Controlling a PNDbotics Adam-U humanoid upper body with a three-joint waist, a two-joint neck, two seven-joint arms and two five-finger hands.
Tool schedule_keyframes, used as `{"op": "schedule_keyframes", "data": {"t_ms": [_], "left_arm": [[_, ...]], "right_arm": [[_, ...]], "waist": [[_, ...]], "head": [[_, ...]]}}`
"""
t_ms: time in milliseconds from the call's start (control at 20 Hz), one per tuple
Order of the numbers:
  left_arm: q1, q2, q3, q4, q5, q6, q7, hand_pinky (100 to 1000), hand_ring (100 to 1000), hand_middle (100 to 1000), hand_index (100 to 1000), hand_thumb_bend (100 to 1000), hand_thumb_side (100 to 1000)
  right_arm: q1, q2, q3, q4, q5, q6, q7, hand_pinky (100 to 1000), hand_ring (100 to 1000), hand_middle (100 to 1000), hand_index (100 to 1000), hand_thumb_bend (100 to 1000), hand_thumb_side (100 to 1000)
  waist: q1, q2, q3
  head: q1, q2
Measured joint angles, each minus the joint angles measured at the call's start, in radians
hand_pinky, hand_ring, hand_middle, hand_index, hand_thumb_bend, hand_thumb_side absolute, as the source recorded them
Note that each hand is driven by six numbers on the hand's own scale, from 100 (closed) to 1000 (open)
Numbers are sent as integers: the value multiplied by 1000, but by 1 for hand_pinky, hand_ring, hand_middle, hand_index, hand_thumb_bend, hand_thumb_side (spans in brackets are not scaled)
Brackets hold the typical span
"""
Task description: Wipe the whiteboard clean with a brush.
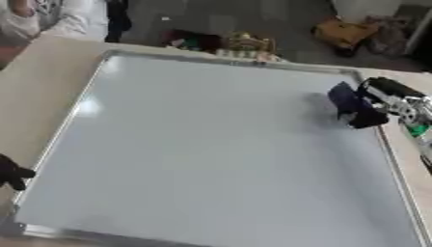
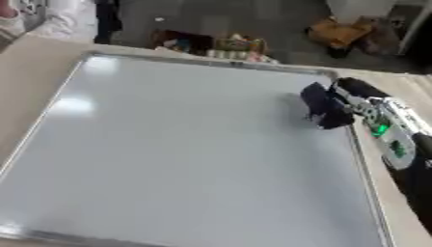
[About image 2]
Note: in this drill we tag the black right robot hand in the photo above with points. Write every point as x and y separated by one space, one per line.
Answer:
340 116

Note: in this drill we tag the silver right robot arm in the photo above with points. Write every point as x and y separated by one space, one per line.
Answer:
400 135

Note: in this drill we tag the tan cardboard box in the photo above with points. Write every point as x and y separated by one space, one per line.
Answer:
339 31

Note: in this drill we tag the brown bag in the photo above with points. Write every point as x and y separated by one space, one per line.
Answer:
378 38

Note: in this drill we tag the white cabinet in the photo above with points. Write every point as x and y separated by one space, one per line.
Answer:
360 9

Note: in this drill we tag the white pole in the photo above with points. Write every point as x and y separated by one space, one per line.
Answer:
415 25

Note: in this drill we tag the green box with small items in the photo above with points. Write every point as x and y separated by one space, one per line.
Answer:
240 44

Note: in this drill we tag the dark brown open box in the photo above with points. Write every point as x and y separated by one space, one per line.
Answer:
185 41

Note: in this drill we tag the black stand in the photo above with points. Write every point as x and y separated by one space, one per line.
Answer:
107 19

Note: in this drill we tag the person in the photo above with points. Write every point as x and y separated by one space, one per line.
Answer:
53 19

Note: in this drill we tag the white whiteboard with silver frame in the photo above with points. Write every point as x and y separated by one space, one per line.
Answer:
185 148

